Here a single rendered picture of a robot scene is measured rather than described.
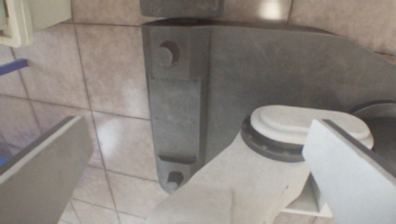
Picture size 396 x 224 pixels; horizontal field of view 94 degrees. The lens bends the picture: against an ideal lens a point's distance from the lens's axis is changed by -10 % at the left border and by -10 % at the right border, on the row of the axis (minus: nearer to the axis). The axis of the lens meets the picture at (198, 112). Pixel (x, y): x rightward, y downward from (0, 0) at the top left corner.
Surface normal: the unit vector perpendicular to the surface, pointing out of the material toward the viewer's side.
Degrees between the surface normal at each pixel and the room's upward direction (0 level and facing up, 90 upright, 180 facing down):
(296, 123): 90
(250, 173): 90
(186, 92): 0
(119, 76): 0
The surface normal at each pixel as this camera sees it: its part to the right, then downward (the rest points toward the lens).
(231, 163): 0.01, -0.87
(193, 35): 0.55, 0.41
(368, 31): -0.20, 0.47
